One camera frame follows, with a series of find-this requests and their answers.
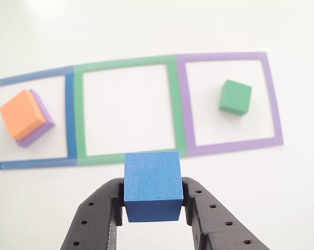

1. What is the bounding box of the small blue cube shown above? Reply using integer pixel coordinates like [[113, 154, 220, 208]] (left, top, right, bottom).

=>
[[123, 151, 184, 223]]

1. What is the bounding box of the purple tape square frame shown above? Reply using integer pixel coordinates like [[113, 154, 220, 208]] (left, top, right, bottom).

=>
[[175, 51, 284, 158]]

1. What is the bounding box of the purple square block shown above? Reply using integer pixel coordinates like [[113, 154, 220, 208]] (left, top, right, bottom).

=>
[[16, 90, 55, 149]]

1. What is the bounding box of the blue tape square frame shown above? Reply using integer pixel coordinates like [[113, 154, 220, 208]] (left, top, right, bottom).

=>
[[0, 65, 78, 171]]

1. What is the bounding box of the green cube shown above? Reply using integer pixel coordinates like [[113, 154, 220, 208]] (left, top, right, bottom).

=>
[[218, 79, 252, 116]]

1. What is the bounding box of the orange square block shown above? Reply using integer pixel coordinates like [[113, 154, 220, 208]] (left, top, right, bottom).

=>
[[0, 90, 46, 141]]

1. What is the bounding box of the green tape square frame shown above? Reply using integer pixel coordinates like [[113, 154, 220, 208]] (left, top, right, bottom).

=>
[[73, 54, 188, 167]]

